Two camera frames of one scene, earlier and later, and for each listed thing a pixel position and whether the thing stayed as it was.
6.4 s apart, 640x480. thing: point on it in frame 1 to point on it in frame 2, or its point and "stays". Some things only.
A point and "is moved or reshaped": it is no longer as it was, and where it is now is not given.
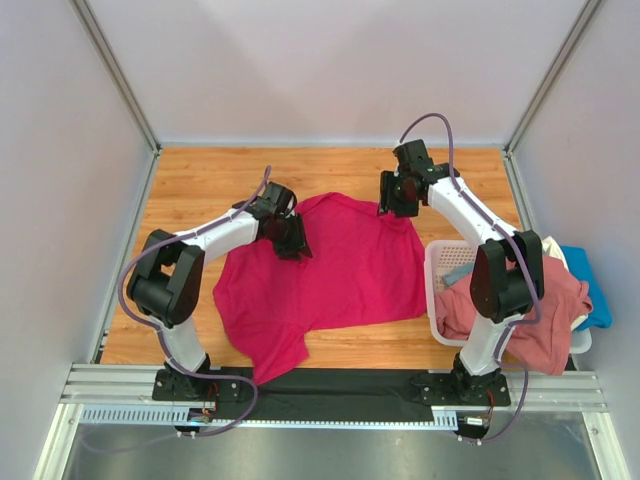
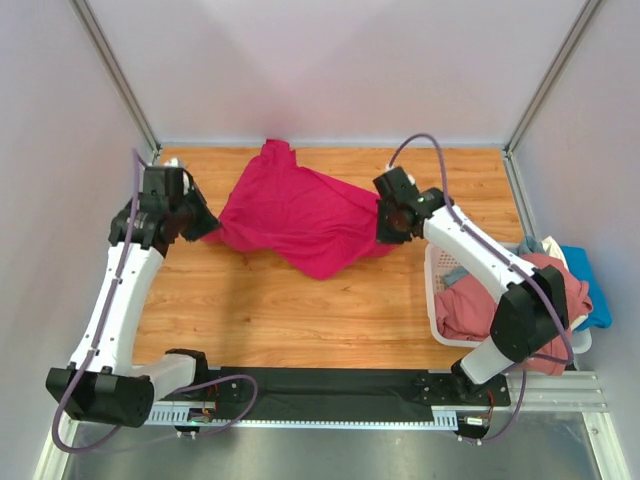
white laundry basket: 442,256 stays
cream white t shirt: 550,247 stays
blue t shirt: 600,316 stays
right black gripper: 387,202 to 384,236
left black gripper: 298,242 to 208,222
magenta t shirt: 365,266 is moved or reshaped
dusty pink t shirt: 539,342 stays
